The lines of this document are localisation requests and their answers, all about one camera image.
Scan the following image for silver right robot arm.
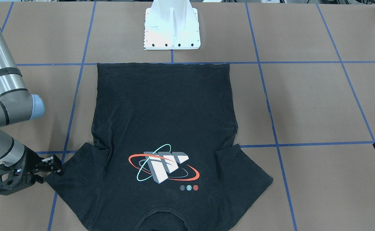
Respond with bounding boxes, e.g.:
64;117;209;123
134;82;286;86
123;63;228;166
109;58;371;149
0;27;63;195

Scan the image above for white central pedestal column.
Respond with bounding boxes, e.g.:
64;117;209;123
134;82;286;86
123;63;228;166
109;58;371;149
143;0;201;50

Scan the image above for black printed t-shirt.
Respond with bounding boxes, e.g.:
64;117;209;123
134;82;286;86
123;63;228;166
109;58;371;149
46;63;273;231

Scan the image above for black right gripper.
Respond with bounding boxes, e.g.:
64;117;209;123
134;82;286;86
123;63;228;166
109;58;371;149
0;148;63;195

